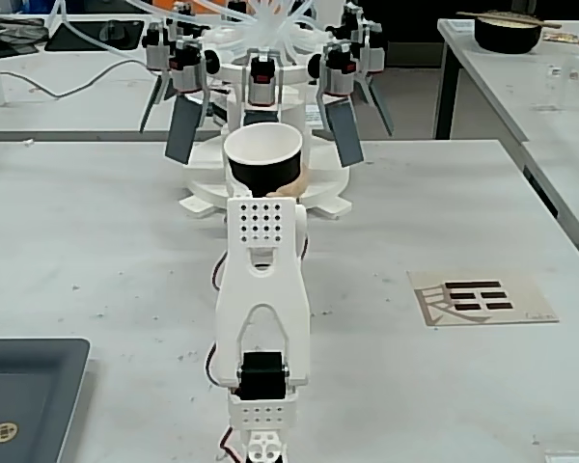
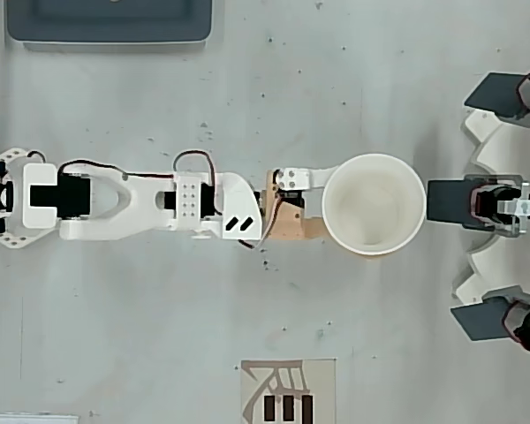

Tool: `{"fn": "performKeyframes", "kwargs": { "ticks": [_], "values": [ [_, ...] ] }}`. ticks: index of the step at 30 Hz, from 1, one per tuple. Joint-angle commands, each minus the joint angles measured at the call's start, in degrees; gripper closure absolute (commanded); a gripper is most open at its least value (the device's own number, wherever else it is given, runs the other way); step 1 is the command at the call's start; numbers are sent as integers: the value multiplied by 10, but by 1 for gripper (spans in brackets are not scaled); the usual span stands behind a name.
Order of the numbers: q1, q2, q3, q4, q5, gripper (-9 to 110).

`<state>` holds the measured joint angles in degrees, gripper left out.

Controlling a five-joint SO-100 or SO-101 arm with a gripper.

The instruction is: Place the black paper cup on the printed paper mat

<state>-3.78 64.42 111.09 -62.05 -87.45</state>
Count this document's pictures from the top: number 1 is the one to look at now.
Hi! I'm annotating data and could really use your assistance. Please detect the black paper cup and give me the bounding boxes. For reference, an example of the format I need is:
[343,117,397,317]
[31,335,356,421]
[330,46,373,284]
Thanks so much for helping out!
[223,123,304,198]

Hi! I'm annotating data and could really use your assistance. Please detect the black table leg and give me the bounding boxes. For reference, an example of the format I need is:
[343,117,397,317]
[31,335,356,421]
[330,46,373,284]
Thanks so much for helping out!
[433,52,464,141]

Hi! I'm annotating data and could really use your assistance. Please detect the black desk mat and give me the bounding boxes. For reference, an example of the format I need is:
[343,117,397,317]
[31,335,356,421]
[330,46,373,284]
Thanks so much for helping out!
[44,21,146,53]

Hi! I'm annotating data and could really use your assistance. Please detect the black bowl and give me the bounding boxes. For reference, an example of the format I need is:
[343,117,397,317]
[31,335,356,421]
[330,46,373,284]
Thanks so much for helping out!
[473,12,544,54]

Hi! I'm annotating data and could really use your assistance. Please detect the printed paper mat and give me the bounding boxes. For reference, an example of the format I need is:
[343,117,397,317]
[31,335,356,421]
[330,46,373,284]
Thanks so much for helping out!
[406,269,560,328]

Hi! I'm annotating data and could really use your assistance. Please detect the translucent tube bundle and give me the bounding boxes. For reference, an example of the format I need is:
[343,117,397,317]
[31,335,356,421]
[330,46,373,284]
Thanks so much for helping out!
[47,0,348,64]

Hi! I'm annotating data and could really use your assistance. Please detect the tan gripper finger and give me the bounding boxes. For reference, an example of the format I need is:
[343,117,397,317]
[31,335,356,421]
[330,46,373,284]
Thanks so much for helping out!
[264,166,314,200]

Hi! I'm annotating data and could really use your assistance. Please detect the dark grey cloth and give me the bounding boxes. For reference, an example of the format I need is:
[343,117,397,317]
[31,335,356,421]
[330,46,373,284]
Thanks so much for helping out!
[0,12,49,60]

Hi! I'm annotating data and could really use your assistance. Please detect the white dispenser carousel stand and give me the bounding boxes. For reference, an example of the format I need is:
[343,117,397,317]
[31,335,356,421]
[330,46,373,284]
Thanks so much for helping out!
[178,62,353,221]

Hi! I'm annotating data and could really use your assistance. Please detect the grey flat panel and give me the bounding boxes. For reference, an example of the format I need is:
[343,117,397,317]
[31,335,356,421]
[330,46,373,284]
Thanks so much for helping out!
[243,108,279,128]
[138,71,169,135]
[164,94,203,166]
[359,74,396,137]
[325,98,367,169]

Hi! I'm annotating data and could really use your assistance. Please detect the grey black pump unit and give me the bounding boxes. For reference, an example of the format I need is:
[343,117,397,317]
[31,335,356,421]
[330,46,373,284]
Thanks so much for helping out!
[317,41,359,96]
[170,39,208,95]
[244,47,280,108]
[143,21,175,68]
[342,3,386,76]

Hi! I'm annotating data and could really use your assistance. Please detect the grey plastic tray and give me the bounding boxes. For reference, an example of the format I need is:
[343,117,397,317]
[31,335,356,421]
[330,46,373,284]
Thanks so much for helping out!
[0,337,92,463]

